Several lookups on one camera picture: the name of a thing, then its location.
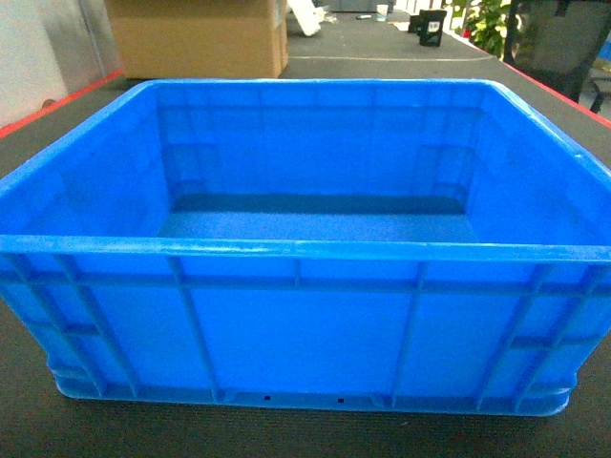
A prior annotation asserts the black box with label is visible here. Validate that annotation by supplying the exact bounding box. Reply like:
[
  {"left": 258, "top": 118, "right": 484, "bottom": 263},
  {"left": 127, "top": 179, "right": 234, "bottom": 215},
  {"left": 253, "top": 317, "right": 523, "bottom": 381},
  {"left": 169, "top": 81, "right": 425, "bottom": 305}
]
[{"left": 409, "top": 10, "right": 447, "bottom": 48}]

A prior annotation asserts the green leafy plant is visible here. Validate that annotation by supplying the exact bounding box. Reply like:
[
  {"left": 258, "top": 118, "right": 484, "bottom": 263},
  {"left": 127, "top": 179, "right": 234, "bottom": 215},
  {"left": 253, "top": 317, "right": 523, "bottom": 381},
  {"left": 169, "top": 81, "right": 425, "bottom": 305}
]
[{"left": 452, "top": 0, "right": 511, "bottom": 58}]

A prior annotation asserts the large blue plastic crate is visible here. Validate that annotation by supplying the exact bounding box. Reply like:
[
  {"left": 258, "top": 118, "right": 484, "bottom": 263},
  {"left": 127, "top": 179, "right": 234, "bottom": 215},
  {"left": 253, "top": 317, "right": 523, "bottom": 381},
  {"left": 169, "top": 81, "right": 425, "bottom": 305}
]
[{"left": 1, "top": 79, "right": 610, "bottom": 416}]

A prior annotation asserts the white foam packing piece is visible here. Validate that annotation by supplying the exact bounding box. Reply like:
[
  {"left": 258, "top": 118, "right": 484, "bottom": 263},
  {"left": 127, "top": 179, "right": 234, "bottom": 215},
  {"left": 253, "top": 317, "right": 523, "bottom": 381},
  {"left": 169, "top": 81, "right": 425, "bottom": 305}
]
[{"left": 286, "top": 0, "right": 336, "bottom": 37}]

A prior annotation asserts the black office chair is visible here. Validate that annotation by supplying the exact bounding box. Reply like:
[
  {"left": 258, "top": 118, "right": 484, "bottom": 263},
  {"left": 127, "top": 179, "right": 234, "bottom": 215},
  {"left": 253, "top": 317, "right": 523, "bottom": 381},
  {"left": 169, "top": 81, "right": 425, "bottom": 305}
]
[{"left": 502, "top": 1, "right": 610, "bottom": 102}]

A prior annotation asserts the brown cardboard box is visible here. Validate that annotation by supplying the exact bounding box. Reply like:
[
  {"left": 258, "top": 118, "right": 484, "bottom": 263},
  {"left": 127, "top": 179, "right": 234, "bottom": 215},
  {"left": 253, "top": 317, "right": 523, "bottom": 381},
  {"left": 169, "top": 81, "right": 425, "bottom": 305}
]
[{"left": 105, "top": 1, "right": 288, "bottom": 79}]

